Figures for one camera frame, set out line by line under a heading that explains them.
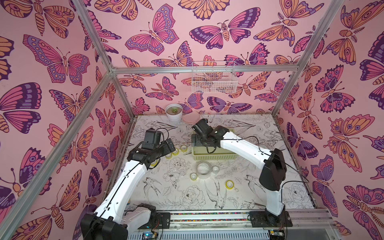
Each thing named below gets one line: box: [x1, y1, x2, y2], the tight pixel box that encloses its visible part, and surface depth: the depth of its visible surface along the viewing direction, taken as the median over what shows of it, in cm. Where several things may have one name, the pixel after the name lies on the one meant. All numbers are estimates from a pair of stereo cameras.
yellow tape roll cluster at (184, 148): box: [180, 145, 188, 152], surface depth 102 cm
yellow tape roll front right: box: [225, 179, 235, 190], surface depth 87 cm
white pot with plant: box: [165, 103, 183, 122], surface depth 112 cm
